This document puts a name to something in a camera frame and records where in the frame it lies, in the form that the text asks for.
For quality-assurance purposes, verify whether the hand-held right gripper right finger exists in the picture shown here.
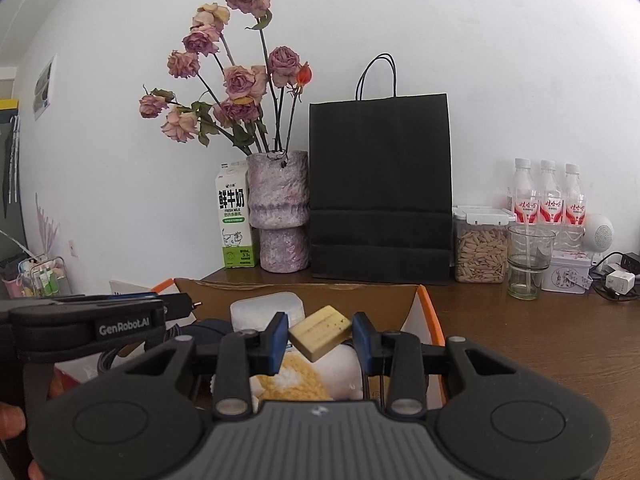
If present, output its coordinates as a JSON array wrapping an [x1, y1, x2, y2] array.
[[352, 311, 516, 418]]

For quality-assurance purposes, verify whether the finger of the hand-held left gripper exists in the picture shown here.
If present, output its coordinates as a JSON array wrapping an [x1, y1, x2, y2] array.
[[50, 291, 161, 306], [162, 294, 196, 320]]

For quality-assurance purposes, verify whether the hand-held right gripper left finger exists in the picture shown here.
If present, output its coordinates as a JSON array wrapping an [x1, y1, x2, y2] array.
[[122, 311, 290, 418]]

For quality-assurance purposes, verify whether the translucent cotton swab box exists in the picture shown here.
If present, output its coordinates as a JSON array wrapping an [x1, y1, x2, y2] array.
[[230, 292, 307, 333]]

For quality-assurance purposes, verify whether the yellow and white plush toy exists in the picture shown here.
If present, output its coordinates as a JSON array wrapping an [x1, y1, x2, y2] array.
[[210, 342, 366, 403]]

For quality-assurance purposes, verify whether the beige soap bar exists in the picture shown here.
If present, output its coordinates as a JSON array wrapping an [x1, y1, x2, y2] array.
[[289, 305, 352, 363]]

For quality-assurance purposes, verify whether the red cardboard box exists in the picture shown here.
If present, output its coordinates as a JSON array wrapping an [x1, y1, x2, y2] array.
[[52, 277, 447, 411]]

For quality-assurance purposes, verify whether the clear seed container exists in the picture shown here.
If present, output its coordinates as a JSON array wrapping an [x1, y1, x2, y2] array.
[[452, 205, 516, 284]]

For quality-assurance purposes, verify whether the person's left hand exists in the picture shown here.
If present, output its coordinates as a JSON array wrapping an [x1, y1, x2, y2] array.
[[0, 402, 43, 480]]

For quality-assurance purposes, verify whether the white green milk carton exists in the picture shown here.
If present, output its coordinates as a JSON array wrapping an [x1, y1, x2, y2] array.
[[215, 161, 261, 269]]

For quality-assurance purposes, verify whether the purple textured vase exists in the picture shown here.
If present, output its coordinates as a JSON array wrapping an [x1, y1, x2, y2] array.
[[246, 150, 311, 274]]

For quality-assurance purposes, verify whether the black paper bag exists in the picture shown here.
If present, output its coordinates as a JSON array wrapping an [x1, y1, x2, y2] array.
[[308, 53, 453, 286]]

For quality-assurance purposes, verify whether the glass stirring rod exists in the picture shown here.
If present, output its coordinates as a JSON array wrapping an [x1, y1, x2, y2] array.
[[522, 224, 535, 291]]

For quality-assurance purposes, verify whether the clear drinking glass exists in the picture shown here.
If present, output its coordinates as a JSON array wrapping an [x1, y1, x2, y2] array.
[[507, 224, 557, 301]]

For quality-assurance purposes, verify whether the white printed tin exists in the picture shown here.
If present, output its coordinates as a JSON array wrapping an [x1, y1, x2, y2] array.
[[541, 250, 593, 294]]

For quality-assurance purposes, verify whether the dried pink roses bouquet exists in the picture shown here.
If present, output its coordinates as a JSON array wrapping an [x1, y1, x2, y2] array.
[[139, 0, 314, 157]]

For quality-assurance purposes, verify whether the white round speaker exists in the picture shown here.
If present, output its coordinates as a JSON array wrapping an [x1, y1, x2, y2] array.
[[582, 213, 615, 266]]

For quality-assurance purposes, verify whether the white power adapter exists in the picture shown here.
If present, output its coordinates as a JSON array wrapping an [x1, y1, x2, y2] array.
[[605, 270, 636, 295]]

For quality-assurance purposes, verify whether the metal wire storage rack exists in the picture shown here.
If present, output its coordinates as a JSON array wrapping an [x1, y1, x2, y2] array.
[[0, 255, 73, 298]]

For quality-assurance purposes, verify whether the pink flower wall sticker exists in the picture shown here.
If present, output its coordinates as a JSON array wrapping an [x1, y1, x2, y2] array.
[[34, 192, 61, 256]]

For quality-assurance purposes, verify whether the wall poster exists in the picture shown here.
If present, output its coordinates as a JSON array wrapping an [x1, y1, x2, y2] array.
[[33, 55, 57, 121]]

